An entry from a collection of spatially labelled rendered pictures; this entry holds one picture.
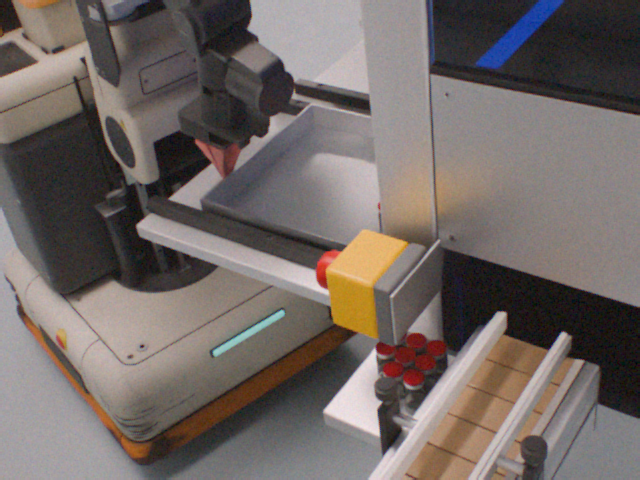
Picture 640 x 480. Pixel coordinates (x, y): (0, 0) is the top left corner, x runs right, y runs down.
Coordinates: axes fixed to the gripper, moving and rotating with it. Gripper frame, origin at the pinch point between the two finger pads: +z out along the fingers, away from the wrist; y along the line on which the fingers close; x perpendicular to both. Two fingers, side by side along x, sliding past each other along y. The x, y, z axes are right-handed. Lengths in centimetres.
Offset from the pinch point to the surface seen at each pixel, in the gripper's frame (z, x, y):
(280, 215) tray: 2.0, -1.3, 9.5
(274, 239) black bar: -0.5, -7.5, 13.0
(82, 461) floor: 101, -3, -42
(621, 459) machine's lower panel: 1, -13, 59
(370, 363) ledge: -2.0, -18.5, 33.1
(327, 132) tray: 3.0, 18.2, 4.3
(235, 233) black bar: 0.9, -8.2, 7.6
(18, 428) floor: 105, -3, -63
